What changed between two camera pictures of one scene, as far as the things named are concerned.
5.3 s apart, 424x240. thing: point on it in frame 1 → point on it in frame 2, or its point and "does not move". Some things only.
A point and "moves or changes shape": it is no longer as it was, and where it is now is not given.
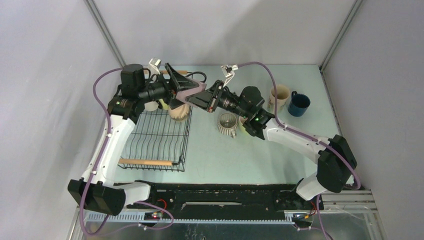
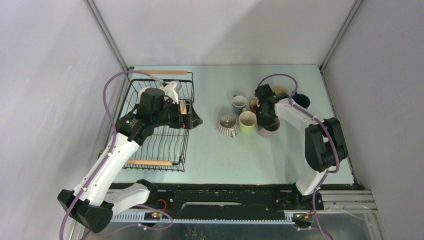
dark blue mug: x=298 y=104 does not move
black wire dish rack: x=156 y=141 does not move
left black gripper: x=180 y=82 → x=191 y=120
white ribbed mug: x=227 y=124 does not move
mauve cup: x=181 y=94 moves or changes shape
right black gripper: x=207 y=100 → x=261 y=122
